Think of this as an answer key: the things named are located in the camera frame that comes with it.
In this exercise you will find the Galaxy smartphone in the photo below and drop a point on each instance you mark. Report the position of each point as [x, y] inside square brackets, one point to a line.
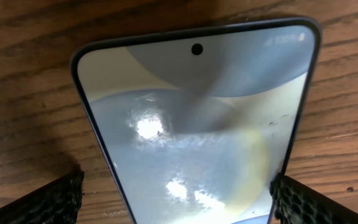
[195, 124]

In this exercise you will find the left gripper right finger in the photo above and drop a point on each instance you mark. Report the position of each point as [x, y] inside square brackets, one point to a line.
[295, 203]

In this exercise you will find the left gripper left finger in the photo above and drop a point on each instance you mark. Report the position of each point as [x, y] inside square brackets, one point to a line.
[55, 203]

